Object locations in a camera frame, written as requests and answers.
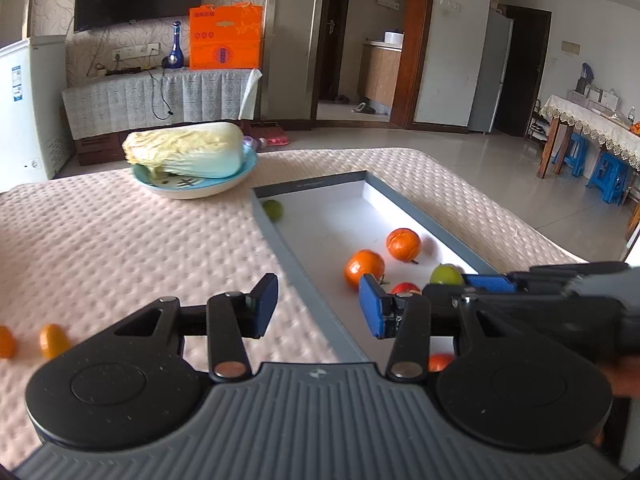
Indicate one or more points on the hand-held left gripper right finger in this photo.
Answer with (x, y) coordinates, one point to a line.
(370, 310)

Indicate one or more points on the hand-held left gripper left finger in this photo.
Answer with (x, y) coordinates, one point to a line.
(265, 307)

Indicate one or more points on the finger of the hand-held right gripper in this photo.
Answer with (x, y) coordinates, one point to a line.
(445, 294)
(490, 282)

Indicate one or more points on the yellow-green small fruit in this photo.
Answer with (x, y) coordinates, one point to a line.
(446, 275)

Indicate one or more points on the small red fruit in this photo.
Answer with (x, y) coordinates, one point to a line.
(440, 361)
(405, 288)

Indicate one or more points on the orange mandarin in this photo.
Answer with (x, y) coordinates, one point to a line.
(364, 268)
(403, 243)

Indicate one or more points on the grey shallow box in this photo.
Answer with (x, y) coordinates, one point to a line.
(330, 235)

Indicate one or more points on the green round fruit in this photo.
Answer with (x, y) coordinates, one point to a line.
(273, 209)

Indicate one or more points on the person's right hand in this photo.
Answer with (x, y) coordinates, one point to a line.
(615, 380)

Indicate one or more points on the blue and white plate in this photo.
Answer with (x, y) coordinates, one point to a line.
(200, 189)

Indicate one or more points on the blue plastic stool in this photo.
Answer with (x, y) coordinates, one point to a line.
(607, 175)
(570, 152)

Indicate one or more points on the pink slipper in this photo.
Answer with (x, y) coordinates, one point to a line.
(276, 139)

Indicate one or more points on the napa cabbage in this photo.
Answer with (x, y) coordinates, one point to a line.
(190, 150)

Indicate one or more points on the cloth-covered side table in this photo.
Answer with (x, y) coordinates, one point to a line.
(595, 120)

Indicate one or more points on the grey slipper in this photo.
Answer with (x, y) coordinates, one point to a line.
(342, 99)
(363, 108)

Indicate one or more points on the grey refrigerator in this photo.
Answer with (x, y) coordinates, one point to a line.
(487, 75)

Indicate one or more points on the orange kumquat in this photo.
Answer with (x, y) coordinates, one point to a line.
(6, 341)
(54, 341)

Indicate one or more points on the wooden kitchen cabinet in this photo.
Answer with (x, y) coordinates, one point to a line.
(380, 80)

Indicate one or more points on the brown wooden television cabinet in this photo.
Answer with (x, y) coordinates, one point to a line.
(100, 147)

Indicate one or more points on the grey patterned cabinet cloth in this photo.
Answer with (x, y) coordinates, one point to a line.
(125, 102)

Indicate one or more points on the white pot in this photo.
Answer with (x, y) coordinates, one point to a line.
(393, 37)

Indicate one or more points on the blue glass bottle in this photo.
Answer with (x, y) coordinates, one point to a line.
(174, 57)

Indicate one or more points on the orange gift box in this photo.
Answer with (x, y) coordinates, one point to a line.
(225, 37)

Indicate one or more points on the black flat device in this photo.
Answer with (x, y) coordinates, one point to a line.
(127, 70)

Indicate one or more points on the dark wooden door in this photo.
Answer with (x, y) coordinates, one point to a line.
(332, 35)

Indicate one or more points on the white chest freezer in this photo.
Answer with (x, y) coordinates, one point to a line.
(30, 110)

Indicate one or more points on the yellow wall notice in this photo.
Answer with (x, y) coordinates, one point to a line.
(570, 47)

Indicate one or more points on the white wall switch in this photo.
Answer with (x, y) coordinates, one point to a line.
(450, 4)

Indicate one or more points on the white wall sockets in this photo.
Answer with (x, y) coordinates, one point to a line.
(135, 51)

